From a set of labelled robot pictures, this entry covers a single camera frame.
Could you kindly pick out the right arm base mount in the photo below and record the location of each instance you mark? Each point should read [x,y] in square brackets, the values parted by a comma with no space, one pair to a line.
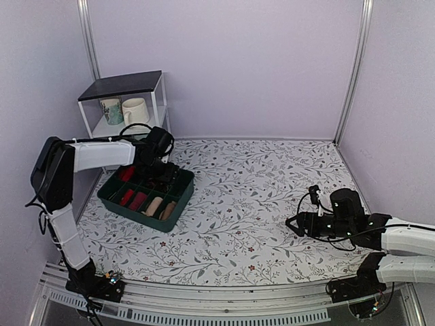
[364,283]

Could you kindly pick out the aluminium corner post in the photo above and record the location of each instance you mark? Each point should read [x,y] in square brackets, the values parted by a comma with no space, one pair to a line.
[362,39]
[86,27]

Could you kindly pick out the cream white mug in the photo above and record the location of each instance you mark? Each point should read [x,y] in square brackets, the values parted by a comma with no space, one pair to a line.
[135,111]

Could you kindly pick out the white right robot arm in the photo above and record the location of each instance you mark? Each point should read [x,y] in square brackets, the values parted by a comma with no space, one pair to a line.
[401,251]

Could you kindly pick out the beige rolled sock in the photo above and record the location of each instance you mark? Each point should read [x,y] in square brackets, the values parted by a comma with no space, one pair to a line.
[152,207]

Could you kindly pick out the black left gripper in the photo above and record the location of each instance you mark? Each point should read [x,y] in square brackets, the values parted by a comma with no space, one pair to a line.
[170,176]

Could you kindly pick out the maroon rolled sock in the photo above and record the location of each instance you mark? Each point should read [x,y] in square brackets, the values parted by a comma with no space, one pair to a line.
[137,201]

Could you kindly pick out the tan rolled sock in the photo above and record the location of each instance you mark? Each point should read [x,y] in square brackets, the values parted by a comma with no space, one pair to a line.
[167,211]

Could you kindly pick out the aluminium front rail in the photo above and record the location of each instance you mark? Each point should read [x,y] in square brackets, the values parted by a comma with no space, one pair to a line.
[145,303]

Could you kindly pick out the white shelf with black top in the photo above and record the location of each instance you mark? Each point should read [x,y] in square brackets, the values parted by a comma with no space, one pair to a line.
[104,150]

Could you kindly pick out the teal floral mug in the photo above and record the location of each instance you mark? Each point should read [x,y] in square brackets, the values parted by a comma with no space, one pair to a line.
[112,110]

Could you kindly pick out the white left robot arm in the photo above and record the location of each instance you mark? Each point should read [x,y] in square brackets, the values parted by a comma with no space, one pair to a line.
[53,180]

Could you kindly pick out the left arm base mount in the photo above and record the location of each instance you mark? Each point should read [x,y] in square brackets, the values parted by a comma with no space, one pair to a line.
[89,284]

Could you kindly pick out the floral patterned table mat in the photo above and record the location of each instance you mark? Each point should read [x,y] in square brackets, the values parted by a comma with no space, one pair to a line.
[232,231]

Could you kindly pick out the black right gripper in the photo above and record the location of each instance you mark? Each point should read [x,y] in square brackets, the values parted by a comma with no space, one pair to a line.
[306,217]

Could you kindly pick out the green compartment organizer box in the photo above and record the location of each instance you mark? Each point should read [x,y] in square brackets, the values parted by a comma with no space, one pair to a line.
[148,202]

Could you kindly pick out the right aluminium corner post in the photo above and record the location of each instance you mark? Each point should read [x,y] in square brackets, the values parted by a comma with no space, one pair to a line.
[362,39]

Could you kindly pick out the left aluminium corner post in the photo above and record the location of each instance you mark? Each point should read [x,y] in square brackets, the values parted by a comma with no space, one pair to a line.
[86,27]

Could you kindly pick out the red rolled sock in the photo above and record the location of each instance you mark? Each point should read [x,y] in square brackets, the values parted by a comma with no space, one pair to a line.
[126,173]

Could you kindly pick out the red sock in box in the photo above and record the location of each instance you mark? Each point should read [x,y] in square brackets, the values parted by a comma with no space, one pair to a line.
[126,197]

